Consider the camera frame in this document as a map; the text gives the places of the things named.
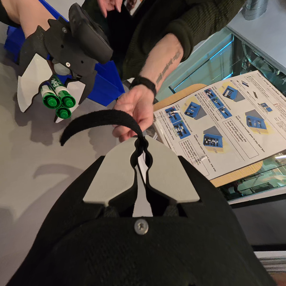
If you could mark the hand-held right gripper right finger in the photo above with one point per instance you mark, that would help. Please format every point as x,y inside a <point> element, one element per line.
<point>172,178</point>

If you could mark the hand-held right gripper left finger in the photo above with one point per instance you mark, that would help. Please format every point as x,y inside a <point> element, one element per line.
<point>111,178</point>

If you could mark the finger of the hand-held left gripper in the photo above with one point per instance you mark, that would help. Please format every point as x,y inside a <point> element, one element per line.
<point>33,76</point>
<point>74,84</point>

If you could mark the blue plastic bin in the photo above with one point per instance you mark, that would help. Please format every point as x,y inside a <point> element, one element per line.
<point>107,85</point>

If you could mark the another person's forearm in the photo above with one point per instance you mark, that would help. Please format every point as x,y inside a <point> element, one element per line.
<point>165,62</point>

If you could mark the person's left forearm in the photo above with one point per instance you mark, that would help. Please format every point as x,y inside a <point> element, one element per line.
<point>26,15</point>

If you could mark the wooden display board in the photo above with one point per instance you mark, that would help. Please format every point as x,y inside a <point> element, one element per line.
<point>236,176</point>

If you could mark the printed instruction sheet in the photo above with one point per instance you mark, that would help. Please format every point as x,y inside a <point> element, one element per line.
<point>234,125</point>

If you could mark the metal duct pipe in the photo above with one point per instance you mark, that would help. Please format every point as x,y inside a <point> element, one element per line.
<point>254,9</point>

